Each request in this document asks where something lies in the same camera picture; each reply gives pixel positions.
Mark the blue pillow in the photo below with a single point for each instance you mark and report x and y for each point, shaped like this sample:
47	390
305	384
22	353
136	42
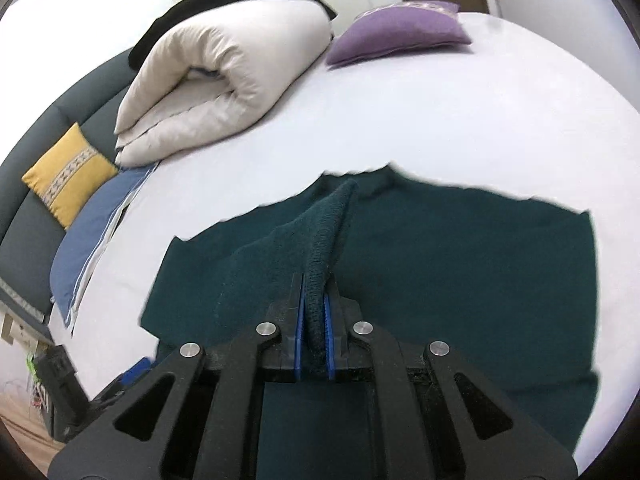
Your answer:
85	245

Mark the grey padded headboard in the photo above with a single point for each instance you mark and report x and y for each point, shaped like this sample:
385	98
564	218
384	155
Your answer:
30	260

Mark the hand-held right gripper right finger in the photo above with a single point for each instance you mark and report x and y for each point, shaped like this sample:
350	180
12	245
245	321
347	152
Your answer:
328	335

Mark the dark bedside cabinet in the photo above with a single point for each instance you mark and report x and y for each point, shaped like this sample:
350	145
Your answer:
60	390

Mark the yellow patterned cushion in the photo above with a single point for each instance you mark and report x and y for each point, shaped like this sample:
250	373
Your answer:
67	175

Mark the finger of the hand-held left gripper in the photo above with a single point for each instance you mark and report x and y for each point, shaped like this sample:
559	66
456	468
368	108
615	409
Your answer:
142	367

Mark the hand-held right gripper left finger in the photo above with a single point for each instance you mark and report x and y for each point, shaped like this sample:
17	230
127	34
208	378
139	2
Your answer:
299	330

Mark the purple pillow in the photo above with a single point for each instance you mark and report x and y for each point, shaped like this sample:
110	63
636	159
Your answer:
400	35

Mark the dark green towel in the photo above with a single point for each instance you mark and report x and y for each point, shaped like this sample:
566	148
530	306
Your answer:
450	270

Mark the beige rolled duvet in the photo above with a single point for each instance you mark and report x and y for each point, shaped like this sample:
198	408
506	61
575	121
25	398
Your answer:
225	70

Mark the black cloth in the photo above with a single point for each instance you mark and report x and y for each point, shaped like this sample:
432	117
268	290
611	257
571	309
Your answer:
170	20

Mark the bed with white sheet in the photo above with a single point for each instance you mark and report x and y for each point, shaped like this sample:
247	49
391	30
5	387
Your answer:
425	120

